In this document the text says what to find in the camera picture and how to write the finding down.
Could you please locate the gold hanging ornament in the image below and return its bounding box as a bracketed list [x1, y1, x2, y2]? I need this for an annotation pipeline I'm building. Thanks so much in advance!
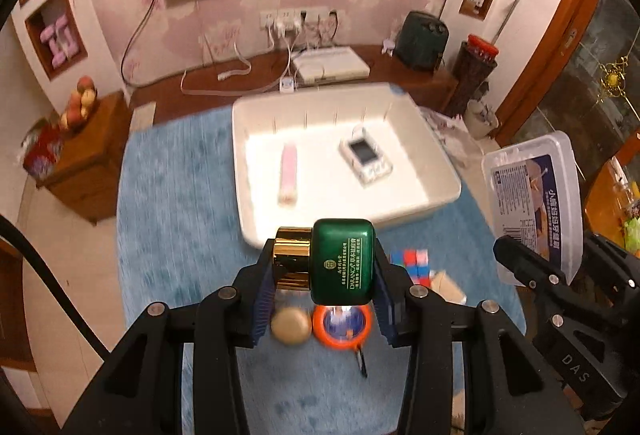
[601, 58, 632, 102]

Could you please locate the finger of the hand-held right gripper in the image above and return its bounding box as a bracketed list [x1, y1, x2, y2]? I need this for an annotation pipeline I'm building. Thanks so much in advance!
[492, 236, 581, 336]
[584, 234, 640, 296]

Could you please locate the white wall socket panel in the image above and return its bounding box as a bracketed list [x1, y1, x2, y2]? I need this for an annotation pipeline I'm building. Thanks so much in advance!
[260, 6, 332, 28]

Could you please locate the light wooden block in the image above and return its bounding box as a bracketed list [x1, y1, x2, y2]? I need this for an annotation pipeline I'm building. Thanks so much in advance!
[430, 270, 467, 306]

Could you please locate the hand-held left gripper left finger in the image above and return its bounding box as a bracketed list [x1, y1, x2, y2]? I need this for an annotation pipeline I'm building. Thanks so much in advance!
[60, 237, 280, 435]

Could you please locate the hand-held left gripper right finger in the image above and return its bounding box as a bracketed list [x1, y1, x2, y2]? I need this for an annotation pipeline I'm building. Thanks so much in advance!
[372, 240, 586, 435]

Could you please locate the orange tape measure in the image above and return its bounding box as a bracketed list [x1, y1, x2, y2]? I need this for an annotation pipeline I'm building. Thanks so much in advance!
[312, 302, 373, 378]

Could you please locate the white set-top box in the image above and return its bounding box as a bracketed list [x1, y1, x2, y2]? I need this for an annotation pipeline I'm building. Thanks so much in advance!
[292, 46, 371, 85]

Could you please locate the blue rug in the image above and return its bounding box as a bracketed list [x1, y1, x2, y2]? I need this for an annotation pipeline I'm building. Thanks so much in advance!
[116, 108, 528, 435]

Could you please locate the white handheld device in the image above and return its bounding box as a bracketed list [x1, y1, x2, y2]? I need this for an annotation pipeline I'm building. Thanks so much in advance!
[339, 125, 394, 186]

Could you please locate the white plastic bag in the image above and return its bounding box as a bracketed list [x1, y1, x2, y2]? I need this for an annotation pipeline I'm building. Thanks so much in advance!
[425, 108, 481, 156]

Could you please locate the pink dumbbell set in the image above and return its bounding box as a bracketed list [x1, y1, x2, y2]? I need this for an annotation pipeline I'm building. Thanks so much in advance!
[40, 20, 76, 68]

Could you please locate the thin television cable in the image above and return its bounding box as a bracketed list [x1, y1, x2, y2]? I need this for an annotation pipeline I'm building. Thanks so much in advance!
[121, 0, 166, 86]

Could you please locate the wooden side cabinet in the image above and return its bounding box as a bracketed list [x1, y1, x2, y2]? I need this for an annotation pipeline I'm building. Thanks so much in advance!
[36, 91, 132, 226]

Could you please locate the wooden television stand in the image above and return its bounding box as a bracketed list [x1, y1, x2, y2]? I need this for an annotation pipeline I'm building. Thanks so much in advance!
[129, 44, 458, 116]

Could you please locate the long metal rod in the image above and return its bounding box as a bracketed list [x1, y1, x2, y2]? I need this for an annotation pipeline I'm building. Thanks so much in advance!
[492, 0, 533, 47]

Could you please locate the white charger cable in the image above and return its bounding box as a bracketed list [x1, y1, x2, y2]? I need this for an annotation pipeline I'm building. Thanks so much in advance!
[280, 28, 302, 81]

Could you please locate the white bucket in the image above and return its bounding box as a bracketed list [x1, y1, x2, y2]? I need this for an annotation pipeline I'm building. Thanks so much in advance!
[465, 99, 499, 140]

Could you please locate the pile of fruit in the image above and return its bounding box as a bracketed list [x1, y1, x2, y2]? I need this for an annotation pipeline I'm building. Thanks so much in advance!
[60, 76, 97, 132]

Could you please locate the round beige lid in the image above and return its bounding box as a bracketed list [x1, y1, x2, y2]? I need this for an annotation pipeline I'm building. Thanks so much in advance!
[271, 307, 312, 345]

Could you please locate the dark woven basket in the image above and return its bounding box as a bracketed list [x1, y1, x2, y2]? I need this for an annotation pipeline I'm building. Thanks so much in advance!
[452, 34, 499, 116]

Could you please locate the black cable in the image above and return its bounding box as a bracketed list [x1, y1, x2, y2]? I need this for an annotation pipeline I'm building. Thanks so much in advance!
[0, 215, 107, 361]

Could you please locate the clear plastic lidded box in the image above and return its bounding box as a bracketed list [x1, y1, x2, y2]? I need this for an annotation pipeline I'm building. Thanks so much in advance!
[481, 131, 586, 287]

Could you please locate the white plastic tray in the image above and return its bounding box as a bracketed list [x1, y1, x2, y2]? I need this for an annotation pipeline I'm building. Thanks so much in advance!
[231, 82, 462, 250]

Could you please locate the multicoloured puzzle cube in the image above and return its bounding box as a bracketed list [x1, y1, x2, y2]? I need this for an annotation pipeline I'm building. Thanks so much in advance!
[390, 247, 432, 287]

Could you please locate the wooden door frame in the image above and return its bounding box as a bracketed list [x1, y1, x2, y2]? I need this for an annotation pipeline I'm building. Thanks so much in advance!
[495, 0, 608, 147]

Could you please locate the pink tube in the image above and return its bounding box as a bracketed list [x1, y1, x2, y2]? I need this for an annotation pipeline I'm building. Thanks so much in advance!
[278, 142, 300, 207]

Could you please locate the white flat cable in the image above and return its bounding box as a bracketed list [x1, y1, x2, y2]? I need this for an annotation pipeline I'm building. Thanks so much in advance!
[181, 35, 253, 97]

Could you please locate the red patterned bag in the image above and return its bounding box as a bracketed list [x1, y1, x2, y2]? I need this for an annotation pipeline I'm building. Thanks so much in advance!
[22, 118, 63, 181]

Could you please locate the dark green appliance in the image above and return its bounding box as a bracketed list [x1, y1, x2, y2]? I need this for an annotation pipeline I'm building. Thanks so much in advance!
[395, 10, 451, 70]

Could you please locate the green bottle with gold cap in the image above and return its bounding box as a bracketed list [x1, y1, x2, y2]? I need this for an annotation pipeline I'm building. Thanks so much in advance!
[272, 218, 377, 306]

